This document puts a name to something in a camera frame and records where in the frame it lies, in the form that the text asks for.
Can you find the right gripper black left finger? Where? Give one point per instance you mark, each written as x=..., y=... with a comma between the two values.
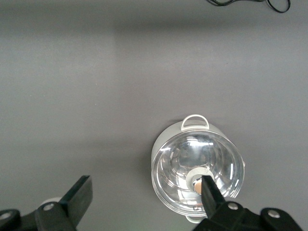
x=77, y=197

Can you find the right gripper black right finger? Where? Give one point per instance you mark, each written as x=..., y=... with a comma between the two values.
x=211, y=197

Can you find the glass lid with metal knob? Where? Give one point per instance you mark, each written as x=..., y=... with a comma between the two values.
x=180, y=161

